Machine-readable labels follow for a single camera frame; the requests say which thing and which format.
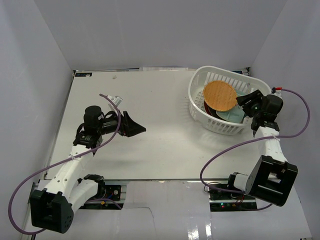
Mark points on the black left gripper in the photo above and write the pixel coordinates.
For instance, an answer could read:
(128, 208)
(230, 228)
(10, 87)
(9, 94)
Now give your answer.
(125, 124)

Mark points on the white plastic basket bin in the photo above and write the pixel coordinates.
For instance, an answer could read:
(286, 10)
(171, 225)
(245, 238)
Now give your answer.
(242, 83)

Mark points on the light teal rectangular plate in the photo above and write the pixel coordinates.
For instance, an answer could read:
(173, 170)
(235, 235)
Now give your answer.
(232, 115)

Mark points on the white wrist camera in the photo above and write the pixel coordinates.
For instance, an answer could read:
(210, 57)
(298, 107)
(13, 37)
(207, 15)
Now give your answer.
(116, 100)
(277, 91)

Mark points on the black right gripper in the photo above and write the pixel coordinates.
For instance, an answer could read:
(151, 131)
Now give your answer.
(254, 97)

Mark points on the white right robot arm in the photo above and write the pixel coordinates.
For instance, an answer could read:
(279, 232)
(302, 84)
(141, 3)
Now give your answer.
(272, 178)

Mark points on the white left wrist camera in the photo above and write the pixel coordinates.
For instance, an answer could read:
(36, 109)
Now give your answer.
(116, 100)

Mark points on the red rimmed beige bowl plate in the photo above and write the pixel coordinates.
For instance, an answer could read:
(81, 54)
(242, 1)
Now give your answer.
(209, 110)

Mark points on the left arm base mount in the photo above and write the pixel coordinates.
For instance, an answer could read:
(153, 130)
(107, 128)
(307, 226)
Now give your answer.
(111, 200)

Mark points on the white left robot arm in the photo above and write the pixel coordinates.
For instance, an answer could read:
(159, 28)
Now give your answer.
(53, 207)

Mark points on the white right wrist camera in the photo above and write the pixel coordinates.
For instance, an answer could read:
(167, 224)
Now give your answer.
(277, 91)

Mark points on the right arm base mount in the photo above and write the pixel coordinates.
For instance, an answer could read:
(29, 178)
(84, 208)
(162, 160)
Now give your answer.
(221, 201)

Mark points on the orange woven round plate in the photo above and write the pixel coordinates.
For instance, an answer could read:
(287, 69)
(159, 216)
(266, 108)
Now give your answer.
(211, 90)

